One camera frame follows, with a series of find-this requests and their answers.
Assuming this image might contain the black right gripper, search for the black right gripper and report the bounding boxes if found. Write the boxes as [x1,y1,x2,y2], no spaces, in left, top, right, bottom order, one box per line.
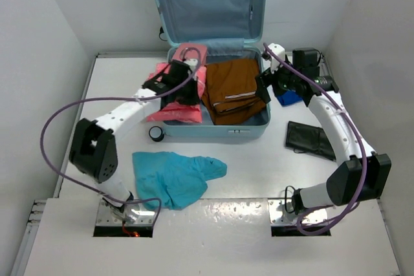
[256,54,301,103]

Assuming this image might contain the pink patterned garment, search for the pink patterned garment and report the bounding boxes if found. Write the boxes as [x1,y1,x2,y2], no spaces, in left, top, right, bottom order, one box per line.
[146,66,206,123]

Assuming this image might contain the dark blue cloth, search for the dark blue cloth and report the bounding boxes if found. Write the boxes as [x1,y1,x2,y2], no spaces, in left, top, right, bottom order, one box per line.
[277,91,303,107]

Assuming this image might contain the brown trousers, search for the brown trousers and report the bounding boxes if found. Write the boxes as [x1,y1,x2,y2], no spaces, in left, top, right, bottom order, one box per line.
[202,58,266,125]

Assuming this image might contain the pink cosmetic case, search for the pink cosmetic case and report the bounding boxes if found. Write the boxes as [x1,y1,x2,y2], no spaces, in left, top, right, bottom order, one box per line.
[172,43,208,65]

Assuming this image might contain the black pouch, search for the black pouch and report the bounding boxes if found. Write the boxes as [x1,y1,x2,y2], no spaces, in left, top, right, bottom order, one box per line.
[285,121,336,161]

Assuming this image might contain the light blue shirt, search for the light blue shirt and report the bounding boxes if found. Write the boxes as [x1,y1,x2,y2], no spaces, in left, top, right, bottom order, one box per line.
[132,152,227,210]

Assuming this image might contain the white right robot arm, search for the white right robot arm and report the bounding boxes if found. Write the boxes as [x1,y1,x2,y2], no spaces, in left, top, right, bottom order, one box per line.
[256,43,391,215]

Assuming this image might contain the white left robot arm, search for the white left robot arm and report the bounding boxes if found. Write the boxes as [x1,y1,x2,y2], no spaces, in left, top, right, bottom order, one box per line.
[69,58,201,213]

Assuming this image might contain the light blue open suitcase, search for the light blue open suitcase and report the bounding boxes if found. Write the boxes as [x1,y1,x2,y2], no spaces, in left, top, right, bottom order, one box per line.
[145,0,272,138]

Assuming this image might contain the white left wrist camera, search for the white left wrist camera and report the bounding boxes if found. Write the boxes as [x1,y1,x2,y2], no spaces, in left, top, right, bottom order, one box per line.
[184,58,199,72]

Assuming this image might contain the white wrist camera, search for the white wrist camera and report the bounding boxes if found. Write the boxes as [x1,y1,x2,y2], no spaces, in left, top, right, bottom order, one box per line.
[184,58,199,72]
[263,43,285,73]

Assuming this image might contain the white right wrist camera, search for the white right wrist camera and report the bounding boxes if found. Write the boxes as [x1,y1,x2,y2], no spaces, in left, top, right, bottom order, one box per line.
[263,43,285,73]

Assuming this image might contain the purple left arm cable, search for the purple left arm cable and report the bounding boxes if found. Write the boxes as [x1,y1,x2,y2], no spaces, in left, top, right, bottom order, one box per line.
[39,47,201,222]

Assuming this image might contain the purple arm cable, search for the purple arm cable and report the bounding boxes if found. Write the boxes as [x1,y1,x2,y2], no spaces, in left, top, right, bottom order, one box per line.
[263,42,369,237]
[39,47,201,222]

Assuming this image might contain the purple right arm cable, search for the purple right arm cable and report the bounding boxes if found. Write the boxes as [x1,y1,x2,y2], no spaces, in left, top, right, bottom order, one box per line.
[263,42,369,237]

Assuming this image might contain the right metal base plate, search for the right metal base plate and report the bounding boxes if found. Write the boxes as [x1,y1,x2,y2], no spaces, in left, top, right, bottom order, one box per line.
[269,198,330,226]

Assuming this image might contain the metal base plate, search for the metal base plate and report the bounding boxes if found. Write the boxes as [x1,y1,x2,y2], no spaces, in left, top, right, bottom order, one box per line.
[269,198,330,226]
[95,199,155,227]

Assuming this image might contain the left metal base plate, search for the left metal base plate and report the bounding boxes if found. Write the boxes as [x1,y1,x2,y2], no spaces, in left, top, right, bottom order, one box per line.
[95,199,155,227]

